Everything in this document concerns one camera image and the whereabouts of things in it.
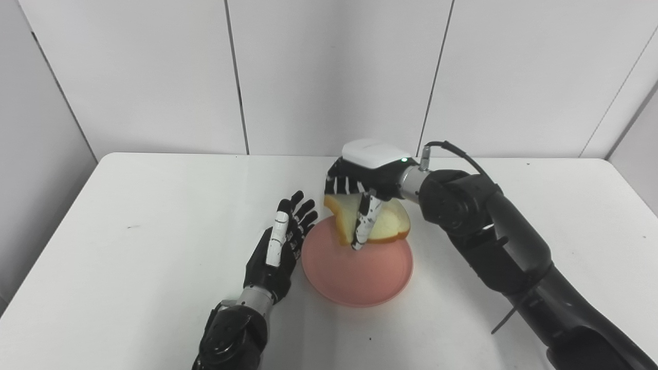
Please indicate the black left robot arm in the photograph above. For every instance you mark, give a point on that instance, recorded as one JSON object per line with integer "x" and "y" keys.
{"x": 231, "y": 334}

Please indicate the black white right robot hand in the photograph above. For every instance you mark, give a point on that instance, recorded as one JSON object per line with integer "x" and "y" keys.
{"x": 383, "y": 177}

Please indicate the slice of white bread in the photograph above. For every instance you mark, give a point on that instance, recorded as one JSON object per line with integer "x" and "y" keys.
{"x": 393, "y": 223}

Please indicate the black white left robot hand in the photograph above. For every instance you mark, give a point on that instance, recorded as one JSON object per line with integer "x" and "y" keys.
{"x": 264, "y": 275}

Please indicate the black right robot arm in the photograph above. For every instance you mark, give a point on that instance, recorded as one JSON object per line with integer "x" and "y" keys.
{"x": 509, "y": 246}

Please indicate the pink round plate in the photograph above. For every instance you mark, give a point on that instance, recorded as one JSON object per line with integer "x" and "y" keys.
{"x": 354, "y": 275}

